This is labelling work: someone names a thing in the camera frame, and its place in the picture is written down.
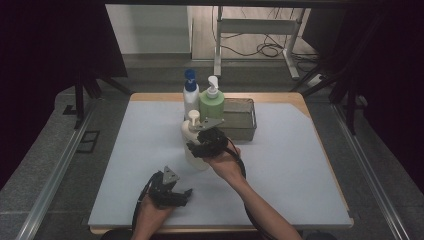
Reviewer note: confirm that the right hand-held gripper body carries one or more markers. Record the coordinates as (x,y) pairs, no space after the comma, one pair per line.
(211,141)

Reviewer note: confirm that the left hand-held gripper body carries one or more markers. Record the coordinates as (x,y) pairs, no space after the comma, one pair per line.
(161,191)

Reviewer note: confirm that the cream pump bottle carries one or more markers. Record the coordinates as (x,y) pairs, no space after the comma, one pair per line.
(193,156)

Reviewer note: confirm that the grey metal basket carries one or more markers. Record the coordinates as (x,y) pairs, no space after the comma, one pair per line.
(240,123)

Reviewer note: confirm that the green pump bottle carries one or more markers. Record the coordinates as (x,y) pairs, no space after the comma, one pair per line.
(211,103)

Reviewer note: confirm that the white spray bottle blue cap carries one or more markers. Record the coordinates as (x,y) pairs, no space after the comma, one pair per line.
(190,100)

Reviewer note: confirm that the person's right hand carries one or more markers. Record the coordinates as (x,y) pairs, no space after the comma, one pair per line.
(226,165)

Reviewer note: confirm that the person's left hand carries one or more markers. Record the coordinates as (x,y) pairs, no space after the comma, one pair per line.
(150,220)

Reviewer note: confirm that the light blue table mat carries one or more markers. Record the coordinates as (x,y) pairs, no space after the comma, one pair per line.
(293,166)

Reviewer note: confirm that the white power strip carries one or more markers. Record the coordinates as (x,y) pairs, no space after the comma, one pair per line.
(316,80)

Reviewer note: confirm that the black metal stand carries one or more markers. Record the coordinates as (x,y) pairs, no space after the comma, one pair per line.
(350,106)
(80,100)

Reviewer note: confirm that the white cabinet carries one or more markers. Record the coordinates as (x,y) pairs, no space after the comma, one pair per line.
(150,30)

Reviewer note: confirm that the black curtain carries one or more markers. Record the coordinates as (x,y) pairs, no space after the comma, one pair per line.
(393,83)
(40,66)

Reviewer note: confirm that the aluminium rail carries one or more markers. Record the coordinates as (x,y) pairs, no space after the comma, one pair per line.
(50,186)
(370,173)

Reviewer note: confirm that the white desk frame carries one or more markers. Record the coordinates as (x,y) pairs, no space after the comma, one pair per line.
(256,26)

